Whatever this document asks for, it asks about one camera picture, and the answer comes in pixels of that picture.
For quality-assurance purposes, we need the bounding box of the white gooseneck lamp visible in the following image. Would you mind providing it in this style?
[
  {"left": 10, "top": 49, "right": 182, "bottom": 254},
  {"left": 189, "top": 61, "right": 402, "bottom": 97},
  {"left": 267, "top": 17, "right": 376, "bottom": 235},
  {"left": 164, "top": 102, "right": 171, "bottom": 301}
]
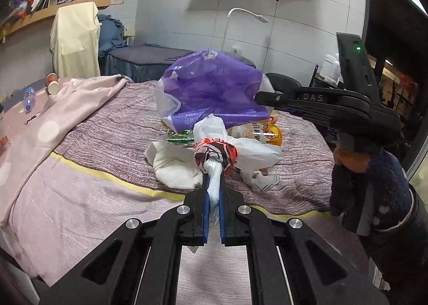
[{"left": 221, "top": 8, "right": 269, "bottom": 53}]

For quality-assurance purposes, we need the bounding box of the yellow orange snack packet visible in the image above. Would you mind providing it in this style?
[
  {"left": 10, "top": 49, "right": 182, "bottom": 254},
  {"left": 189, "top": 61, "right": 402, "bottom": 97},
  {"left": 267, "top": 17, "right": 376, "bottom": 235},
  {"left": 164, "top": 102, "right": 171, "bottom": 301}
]
[{"left": 261, "top": 122, "right": 283, "bottom": 147}]

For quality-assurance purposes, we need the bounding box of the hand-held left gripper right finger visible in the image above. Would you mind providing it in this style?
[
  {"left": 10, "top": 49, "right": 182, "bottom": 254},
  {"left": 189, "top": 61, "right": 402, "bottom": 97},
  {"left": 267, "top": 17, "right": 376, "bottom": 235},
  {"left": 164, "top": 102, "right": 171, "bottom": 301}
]
[{"left": 219, "top": 175, "right": 390, "bottom": 305}]

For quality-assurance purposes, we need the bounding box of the person's right hand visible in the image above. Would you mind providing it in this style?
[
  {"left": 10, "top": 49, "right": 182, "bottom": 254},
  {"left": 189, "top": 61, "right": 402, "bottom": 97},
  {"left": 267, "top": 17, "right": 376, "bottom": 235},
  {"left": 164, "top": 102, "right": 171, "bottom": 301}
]
[{"left": 334, "top": 140, "right": 368, "bottom": 175}]

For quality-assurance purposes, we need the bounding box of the person's right forearm dark sleeve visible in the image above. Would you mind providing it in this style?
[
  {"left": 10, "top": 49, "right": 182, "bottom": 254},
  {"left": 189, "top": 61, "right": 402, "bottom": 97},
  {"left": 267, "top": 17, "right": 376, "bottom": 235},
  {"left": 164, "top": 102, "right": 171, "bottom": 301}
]
[{"left": 329, "top": 148, "right": 428, "bottom": 292}]

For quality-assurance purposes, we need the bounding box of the paper cup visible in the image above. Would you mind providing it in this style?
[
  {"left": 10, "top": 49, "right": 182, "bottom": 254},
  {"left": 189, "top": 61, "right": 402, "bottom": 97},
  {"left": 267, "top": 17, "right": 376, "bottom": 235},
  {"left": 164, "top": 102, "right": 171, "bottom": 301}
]
[{"left": 45, "top": 73, "right": 60, "bottom": 95}]

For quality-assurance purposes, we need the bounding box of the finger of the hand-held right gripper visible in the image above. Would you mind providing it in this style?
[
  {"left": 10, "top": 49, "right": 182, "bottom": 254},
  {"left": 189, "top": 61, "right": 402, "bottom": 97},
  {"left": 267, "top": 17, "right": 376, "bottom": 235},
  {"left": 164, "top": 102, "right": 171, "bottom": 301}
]
[
  {"left": 254, "top": 89, "right": 372, "bottom": 114},
  {"left": 275, "top": 108, "right": 339, "bottom": 130}
]

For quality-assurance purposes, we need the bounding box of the white crumpled tissue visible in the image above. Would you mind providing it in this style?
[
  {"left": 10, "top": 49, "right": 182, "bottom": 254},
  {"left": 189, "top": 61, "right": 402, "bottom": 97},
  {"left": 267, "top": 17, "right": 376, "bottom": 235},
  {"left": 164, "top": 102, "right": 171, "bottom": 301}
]
[{"left": 144, "top": 141, "right": 205, "bottom": 189}]

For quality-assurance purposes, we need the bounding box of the purple plastic bag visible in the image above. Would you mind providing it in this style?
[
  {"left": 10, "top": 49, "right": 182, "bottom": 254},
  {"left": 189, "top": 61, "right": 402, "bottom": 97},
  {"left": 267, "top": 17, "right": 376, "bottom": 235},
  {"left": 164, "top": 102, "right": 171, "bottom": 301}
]
[{"left": 155, "top": 50, "right": 280, "bottom": 133}]

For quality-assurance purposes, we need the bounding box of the pink dotted blanket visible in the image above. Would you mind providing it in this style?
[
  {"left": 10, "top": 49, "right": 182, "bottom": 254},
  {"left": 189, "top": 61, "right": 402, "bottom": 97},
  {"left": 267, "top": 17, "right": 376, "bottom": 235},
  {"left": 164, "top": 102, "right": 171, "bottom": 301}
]
[{"left": 0, "top": 75, "right": 132, "bottom": 172}]

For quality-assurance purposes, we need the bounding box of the red brown snack wrapper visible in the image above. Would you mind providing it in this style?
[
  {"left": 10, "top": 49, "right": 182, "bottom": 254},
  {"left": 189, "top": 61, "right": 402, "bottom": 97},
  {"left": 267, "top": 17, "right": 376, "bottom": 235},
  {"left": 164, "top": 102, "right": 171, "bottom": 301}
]
[{"left": 194, "top": 138, "right": 239, "bottom": 176}]

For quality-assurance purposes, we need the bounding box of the white striped paper scrap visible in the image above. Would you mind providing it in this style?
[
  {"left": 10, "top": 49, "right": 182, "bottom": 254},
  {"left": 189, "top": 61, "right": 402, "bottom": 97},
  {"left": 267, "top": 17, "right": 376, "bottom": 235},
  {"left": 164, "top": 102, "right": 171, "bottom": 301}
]
[{"left": 251, "top": 170, "right": 280, "bottom": 192}]

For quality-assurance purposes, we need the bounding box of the white printed packet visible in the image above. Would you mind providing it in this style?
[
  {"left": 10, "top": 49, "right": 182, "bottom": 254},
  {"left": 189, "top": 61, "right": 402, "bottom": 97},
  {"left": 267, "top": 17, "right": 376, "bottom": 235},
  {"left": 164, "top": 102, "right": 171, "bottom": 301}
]
[{"left": 231, "top": 122, "right": 265, "bottom": 141}]

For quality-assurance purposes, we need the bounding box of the dark covered table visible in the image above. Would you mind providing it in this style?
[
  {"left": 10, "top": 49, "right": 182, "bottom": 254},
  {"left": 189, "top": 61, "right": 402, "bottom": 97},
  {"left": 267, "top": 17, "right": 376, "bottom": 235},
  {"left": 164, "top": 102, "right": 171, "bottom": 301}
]
[{"left": 100, "top": 44, "right": 201, "bottom": 83}]

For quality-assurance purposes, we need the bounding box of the blue clothes pile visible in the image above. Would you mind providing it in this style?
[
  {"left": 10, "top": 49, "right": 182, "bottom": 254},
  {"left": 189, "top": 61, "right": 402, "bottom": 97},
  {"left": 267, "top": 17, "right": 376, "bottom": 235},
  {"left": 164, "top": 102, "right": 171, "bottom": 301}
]
[{"left": 97, "top": 14, "right": 129, "bottom": 58}]

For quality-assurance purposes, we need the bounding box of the white plastic jar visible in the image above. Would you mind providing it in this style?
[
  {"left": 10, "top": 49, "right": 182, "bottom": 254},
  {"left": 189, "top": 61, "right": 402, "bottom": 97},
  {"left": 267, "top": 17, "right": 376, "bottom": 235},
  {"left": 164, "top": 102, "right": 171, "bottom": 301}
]
[{"left": 320, "top": 53, "right": 342, "bottom": 86}]

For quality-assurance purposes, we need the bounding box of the white plastic bag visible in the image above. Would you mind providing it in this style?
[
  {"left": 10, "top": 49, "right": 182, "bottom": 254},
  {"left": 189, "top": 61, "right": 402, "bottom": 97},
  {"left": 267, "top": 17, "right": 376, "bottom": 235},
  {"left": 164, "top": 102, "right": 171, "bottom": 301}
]
[{"left": 189, "top": 114, "right": 285, "bottom": 254}]

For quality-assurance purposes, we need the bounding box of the green wrapper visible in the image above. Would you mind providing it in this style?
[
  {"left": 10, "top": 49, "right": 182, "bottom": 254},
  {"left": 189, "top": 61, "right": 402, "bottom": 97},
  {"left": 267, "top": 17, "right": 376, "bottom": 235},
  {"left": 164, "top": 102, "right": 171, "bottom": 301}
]
[{"left": 166, "top": 129, "right": 195, "bottom": 145}]

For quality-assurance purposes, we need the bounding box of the black office chair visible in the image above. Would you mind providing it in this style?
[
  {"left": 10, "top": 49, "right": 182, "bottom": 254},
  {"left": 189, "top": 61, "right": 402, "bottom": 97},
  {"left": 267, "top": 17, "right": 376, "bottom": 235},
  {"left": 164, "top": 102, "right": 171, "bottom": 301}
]
[{"left": 266, "top": 72, "right": 303, "bottom": 93}]

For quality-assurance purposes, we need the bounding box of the cream cloth over chair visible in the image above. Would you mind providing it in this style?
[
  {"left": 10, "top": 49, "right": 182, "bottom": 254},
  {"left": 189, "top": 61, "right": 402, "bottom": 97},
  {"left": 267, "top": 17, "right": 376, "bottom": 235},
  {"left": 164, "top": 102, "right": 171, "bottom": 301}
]
[{"left": 50, "top": 2, "right": 101, "bottom": 78}]

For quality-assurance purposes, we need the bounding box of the clear plastic bottle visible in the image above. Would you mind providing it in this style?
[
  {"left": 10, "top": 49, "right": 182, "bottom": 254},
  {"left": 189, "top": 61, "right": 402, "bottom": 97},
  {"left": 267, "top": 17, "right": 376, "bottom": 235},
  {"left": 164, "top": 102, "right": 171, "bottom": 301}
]
[{"left": 23, "top": 87, "right": 36, "bottom": 114}]

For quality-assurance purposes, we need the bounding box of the purple striped bed cover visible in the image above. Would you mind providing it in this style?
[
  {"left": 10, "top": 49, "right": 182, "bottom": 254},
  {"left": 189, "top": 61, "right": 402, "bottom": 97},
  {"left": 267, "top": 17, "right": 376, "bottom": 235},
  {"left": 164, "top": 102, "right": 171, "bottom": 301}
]
[{"left": 0, "top": 80, "right": 368, "bottom": 287}]

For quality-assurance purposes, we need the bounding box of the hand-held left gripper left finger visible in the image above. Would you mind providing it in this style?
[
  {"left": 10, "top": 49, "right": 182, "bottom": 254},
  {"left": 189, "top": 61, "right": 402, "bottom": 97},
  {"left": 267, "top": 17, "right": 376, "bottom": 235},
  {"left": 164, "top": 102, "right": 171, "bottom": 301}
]
[{"left": 33, "top": 174, "right": 211, "bottom": 305}]

